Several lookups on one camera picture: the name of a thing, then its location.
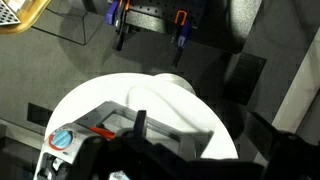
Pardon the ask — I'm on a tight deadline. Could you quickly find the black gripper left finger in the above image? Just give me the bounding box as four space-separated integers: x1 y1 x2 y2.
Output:
71 110 153 180

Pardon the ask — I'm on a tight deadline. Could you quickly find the red toy lever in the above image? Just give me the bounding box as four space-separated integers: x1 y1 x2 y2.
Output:
89 126 116 139

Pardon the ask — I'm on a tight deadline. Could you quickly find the black perforated board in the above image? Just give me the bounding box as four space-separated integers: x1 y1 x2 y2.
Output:
124 0 208 35

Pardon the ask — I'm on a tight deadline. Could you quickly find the white round plate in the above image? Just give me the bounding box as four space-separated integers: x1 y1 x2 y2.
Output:
44 72 239 160

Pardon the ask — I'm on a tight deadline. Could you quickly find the blue knob with red ring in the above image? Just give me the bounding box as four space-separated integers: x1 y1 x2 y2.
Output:
48 129 77 152

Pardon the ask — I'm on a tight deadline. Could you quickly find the clear plastic box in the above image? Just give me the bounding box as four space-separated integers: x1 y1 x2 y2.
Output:
31 0 111 46

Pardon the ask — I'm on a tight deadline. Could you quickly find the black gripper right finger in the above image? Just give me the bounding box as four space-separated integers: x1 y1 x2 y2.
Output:
246 112 320 180

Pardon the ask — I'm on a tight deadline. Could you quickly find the grey speckled post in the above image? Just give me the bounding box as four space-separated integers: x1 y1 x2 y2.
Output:
226 0 264 54

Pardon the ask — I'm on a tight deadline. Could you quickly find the black floor vent grille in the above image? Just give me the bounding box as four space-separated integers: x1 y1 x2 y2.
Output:
222 51 268 107

